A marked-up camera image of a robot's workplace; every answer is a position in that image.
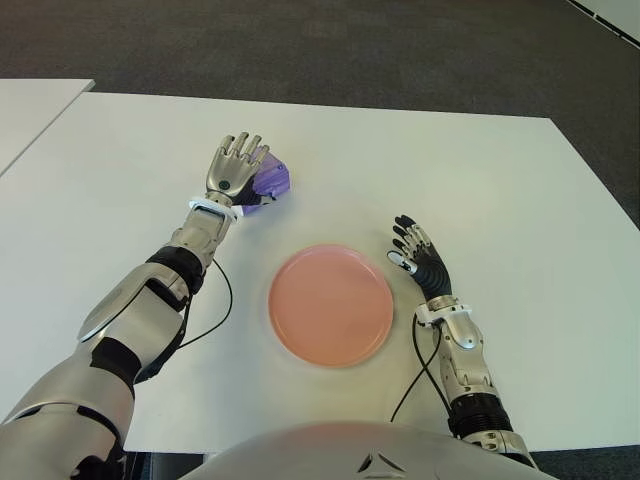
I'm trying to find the white side table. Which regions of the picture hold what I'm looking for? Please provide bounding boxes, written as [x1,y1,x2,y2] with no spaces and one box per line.
[0,78,96,177]

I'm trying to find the purple tissue paper pack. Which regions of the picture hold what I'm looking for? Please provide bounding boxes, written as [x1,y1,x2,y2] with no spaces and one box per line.
[234,149,294,219]

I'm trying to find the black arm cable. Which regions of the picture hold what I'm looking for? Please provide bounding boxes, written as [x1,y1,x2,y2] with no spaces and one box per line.
[389,312,451,424]
[179,257,234,351]

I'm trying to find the pink round plate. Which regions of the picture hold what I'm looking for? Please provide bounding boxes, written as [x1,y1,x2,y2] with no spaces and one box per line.
[267,243,395,370]

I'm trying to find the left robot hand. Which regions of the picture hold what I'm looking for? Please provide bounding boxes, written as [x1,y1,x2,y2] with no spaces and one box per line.
[203,131,279,207]

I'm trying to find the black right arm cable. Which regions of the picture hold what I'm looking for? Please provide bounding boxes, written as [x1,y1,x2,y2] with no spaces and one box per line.
[389,312,451,424]

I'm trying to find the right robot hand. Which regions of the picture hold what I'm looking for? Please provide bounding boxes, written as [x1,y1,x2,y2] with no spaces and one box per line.
[385,214,454,304]

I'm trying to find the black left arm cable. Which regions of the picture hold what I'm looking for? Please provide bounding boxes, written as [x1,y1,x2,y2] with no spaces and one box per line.
[179,257,234,351]

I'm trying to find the silver robot torso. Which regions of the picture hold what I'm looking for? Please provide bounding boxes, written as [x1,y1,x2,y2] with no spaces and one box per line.
[179,422,531,480]

